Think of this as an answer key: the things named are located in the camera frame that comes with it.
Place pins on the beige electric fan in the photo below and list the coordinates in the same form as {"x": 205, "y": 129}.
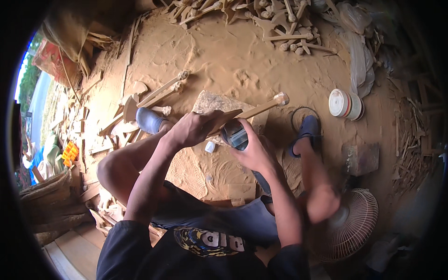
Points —
{"x": 353, "y": 224}

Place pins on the wooden floor planks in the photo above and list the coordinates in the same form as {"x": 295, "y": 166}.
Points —
{"x": 77, "y": 252}

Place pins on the heap of brown sacks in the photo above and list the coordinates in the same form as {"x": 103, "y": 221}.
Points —
{"x": 52, "y": 206}

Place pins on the pile of wood scraps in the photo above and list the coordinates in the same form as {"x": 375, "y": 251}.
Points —
{"x": 413, "y": 140}

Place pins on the heap of wooden offcuts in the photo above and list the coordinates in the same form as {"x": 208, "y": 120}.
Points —
{"x": 106, "y": 213}

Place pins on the white paint can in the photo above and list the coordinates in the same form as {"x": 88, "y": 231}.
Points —
{"x": 344, "y": 104}

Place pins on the grey angle grinder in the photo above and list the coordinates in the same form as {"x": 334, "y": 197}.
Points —
{"x": 234, "y": 136}

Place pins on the person's right hand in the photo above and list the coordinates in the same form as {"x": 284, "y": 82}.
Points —
{"x": 257, "y": 154}

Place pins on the carved wooden axe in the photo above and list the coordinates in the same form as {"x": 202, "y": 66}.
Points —
{"x": 260, "y": 109}

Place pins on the heap of unfinished wooden axes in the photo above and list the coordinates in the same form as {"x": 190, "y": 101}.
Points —
{"x": 280, "y": 21}
{"x": 147, "y": 101}

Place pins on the person's body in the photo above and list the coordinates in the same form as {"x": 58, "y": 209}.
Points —
{"x": 196, "y": 255}

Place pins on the grey stone brick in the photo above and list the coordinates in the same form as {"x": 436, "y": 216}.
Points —
{"x": 360, "y": 159}

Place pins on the person's legs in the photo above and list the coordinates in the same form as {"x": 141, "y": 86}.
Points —
{"x": 217, "y": 213}

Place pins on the white plastic sacks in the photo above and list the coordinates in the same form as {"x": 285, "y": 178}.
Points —
{"x": 358, "y": 59}

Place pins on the person's left fingers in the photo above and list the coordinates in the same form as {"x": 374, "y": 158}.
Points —
{"x": 211, "y": 117}

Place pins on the white plastic cap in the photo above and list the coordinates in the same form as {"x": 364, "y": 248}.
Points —
{"x": 210, "y": 147}

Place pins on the brown burlap sack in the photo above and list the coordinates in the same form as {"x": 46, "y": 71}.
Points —
{"x": 66, "y": 31}

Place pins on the orange plastic object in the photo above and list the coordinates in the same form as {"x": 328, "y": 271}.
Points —
{"x": 70, "y": 154}

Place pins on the red woven sack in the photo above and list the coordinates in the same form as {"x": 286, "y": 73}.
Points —
{"x": 52, "y": 63}

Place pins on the rough wooden work block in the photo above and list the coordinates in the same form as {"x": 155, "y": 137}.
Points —
{"x": 213, "y": 101}

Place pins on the person's left hand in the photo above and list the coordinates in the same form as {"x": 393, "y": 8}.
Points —
{"x": 189, "y": 129}

